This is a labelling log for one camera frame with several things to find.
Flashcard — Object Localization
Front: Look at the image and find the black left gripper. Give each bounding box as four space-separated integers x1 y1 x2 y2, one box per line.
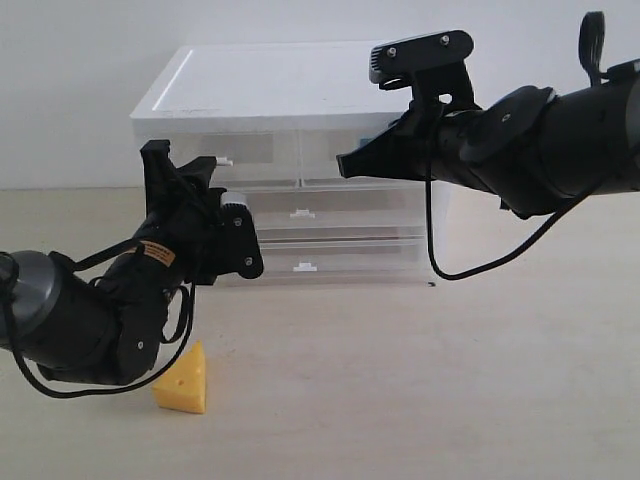
132 139 235 295

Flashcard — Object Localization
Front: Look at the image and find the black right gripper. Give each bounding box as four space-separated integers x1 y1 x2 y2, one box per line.
335 101 480 180

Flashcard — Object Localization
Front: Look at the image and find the yellow toy cheese wedge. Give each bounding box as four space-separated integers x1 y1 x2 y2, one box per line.
151 341 207 414

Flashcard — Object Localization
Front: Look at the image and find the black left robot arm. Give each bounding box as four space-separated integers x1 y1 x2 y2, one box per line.
1 140 254 396

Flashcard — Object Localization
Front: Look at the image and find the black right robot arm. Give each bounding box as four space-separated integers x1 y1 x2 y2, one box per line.
337 61 639 219

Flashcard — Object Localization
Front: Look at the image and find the clear middle wide drawer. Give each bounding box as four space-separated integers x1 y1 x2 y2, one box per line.
247 188 425 239

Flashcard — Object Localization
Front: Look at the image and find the clear wide drawer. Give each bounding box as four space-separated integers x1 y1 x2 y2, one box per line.
247 188 425 239
260 238 435 284

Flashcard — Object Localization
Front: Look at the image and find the white plastic drawer cabinet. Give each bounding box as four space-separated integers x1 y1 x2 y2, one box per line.
130 41 451 267

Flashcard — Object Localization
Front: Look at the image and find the clear bottom wide drawer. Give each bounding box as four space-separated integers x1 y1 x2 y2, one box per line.
260 238 435 284

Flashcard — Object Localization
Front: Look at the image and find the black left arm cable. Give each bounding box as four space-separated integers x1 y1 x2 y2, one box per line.
0 234 211 400

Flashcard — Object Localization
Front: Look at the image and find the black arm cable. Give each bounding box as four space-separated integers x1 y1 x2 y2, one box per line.
423 10 640 284
0 234 211 400

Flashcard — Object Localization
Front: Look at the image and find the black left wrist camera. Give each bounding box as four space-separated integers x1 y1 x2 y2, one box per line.
209 191 264 280

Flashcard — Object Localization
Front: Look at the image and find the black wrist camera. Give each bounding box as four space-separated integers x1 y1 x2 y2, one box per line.
209 191 264 280
368 29 479 113

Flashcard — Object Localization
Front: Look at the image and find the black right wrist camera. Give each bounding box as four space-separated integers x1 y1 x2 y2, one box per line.
368 29 479 113

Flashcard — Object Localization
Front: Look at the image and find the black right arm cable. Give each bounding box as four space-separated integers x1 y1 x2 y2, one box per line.
423 10 640 284

